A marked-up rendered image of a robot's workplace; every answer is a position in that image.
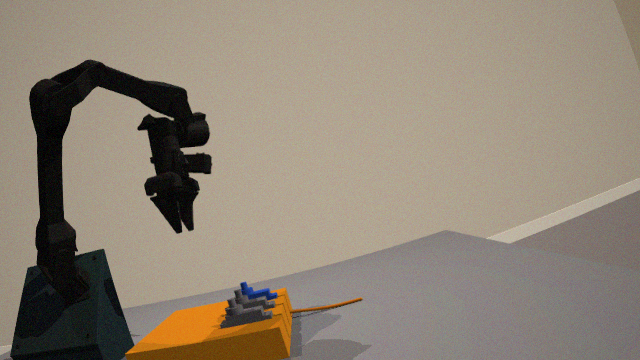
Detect orange flat plate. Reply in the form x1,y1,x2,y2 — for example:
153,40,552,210
125,288,293,360

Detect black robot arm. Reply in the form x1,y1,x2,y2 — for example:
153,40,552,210
29,59,212,306

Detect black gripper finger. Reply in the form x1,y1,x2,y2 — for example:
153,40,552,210
179,191,199,232
150,188,184,234

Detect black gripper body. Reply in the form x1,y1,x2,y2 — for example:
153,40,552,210
144,145,200,196

